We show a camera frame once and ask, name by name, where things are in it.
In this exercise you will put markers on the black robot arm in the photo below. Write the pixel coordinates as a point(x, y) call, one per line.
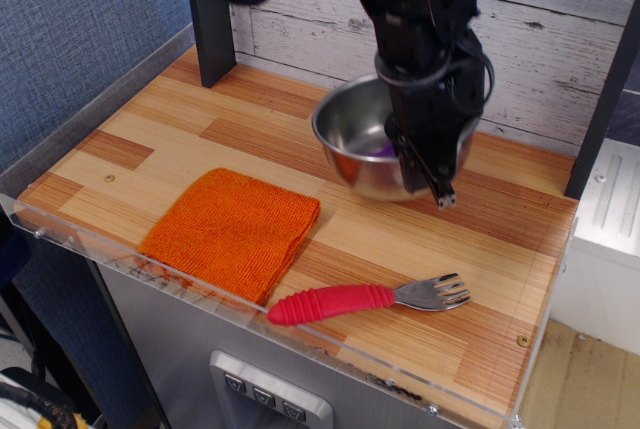
point(412, 35)

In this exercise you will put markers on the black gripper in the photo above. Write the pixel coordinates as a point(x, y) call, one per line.
point(455, 92)

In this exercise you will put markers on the stainless steel cabinet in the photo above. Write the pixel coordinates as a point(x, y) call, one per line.
point(174, 332)

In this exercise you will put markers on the silver button control panel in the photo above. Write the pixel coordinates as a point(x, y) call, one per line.
point(233, 376)

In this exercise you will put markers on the purple toy eggplant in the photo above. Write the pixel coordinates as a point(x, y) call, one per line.
point(387, 151)

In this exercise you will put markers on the white side unit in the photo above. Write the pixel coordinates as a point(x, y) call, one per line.
point(597, 292)

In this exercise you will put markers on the orange folded cloth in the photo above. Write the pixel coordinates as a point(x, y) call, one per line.
point(234, 232)

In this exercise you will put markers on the clear acrylic guard rail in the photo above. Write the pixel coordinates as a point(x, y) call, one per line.
point(470, 365)

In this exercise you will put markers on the dark left upright post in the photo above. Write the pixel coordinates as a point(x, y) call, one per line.
point(214, 39)

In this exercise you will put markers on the stainless steel pot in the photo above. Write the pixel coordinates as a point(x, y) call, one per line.
point(356, 119)

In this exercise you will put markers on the red handled metal fork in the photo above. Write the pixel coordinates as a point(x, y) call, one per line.
point(313, 305)

